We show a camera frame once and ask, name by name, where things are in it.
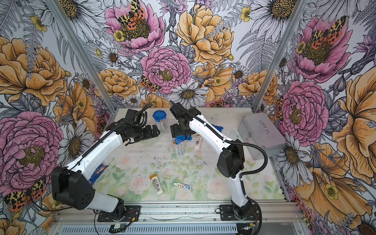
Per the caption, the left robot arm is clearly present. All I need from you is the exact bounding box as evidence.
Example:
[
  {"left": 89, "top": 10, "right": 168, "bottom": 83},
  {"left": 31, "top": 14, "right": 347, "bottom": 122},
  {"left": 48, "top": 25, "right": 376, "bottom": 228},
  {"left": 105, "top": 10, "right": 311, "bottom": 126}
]
[{"left": 51, "top": 106, "right": 160, "bottom": 219}]

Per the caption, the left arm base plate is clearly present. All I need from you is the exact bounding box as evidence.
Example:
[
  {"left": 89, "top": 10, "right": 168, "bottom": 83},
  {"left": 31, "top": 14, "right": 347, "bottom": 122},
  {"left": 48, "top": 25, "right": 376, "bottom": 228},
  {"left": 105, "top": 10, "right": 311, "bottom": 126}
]
[{"left": 97, "top": 205, "right": 141, "bottom": 222}]

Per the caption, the white bottle near front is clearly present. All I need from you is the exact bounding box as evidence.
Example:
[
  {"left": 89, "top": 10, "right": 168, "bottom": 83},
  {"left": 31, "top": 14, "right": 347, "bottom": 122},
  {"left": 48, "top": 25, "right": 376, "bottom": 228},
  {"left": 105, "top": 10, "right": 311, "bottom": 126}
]
[{"left": 150, "top": 174, "right": 164, "bottom": 195}]

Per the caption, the clear plastic cup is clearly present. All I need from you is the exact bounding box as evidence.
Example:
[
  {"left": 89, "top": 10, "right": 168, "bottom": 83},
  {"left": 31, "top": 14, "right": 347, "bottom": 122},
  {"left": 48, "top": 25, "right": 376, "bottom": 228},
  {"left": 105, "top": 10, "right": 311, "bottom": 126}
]
[
  {"left": 156, "top": 118, "right": 167, "bottom": 132},
  {"left": 173, "top": 142, "right": 186, "bottom": 156}
]

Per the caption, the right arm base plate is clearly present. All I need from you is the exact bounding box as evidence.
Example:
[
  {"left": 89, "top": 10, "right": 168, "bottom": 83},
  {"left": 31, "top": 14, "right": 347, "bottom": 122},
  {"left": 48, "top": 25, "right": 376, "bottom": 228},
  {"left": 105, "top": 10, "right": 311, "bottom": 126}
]
[{"left": 215, "top": 204, "right": 261, "bottom": 222}]

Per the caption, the toothpaste tube lower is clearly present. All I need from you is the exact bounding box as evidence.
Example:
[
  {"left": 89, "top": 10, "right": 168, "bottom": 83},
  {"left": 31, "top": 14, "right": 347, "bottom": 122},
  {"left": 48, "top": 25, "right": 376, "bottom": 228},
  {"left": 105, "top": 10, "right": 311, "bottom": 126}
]
[{"left": 174, "top": 183, "right": 192, "bottom": 190}]

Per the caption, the blue white packet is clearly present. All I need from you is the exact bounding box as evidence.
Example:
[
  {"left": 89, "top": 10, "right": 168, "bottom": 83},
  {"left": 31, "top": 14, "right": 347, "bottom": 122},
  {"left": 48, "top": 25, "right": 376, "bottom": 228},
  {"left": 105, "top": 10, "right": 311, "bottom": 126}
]
[{"left": 89, "top": 164, "right": 108, "bottom": 186}]

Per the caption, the silver metal case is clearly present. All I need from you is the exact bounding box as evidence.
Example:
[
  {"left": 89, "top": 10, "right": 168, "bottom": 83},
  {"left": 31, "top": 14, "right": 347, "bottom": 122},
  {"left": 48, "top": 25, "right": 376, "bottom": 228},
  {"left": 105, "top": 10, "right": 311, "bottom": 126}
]
[{"left": 238, "top": 113, "right": 287, "bottom": 158}]

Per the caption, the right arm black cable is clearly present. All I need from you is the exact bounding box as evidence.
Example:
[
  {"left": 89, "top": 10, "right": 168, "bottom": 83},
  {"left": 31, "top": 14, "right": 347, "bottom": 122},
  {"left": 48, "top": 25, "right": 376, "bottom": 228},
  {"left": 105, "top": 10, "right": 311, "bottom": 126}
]
[{"left": 169, "top": 100, "right": 268, "bottom": 235}]

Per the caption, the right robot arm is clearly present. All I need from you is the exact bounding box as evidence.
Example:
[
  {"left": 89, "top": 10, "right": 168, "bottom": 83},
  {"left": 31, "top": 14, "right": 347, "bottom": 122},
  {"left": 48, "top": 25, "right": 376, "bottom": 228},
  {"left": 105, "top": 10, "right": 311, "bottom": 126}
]
[{"left": 170, "top": 103, "right": 252, "bottom": 219}]

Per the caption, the blue lid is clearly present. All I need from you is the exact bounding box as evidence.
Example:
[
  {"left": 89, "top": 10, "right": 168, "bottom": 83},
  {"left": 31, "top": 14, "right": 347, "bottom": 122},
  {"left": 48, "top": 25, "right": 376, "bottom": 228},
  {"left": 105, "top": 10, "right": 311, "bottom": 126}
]
[
  {"left": 172, "top": 135, "right": 192, "bottom": 145},
  {"left": 152, "top": 110, "right": 167, "bottom": 122},
  {"left": 213, "top": 125, "right": 223, "bottom": 132}
]

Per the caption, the white bottle yellow cap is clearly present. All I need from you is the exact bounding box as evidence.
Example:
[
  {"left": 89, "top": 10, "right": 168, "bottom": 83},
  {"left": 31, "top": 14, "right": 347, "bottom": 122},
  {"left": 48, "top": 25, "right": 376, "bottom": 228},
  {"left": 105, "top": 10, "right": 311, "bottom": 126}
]
[{"left": 194, "top": 135, "right": 203, "bottom": 150}]

